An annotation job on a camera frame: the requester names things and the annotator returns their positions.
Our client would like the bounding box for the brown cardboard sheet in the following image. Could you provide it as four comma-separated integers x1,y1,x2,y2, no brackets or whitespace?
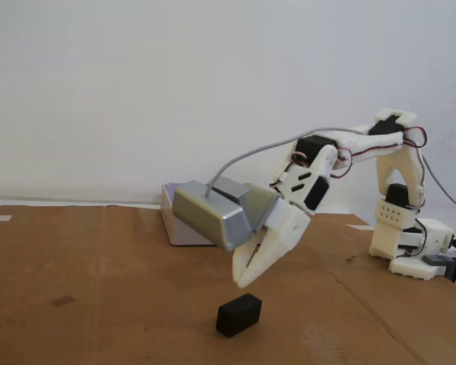
0,204,456,365

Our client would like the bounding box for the grey plastic box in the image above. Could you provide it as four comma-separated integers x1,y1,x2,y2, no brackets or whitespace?
160,182,218,247

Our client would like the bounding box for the grey black table clamp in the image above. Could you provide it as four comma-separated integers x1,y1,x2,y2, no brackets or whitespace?
423,254,456,294

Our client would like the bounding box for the silver webcam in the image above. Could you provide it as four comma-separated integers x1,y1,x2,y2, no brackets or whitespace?
172,180,254,252

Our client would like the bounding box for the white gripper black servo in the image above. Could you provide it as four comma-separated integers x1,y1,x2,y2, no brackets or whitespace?
231,175,331,288

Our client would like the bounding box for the black rectangular block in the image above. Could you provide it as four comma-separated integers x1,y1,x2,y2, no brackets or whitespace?
215,293,263,338

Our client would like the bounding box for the grey camera cable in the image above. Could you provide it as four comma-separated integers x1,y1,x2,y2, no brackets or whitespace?
206,126,456,214

